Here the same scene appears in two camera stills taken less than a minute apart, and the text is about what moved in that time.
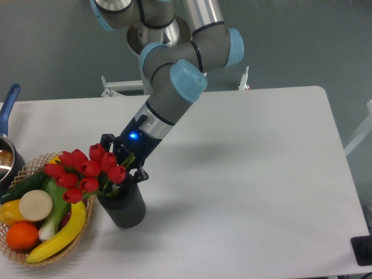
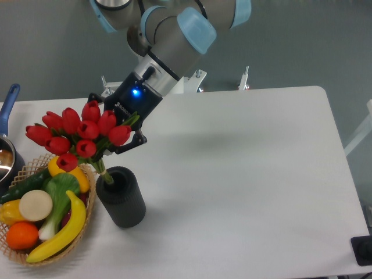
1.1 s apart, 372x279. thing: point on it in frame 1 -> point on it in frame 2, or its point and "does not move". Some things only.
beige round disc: (35, 205) does not move
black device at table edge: (362, 247) does not move
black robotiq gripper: (132, 139) -> (131, 95)
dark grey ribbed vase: (126, 207) does not move
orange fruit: (22, 236) does not move
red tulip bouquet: (77, 174) -> (74, 137)
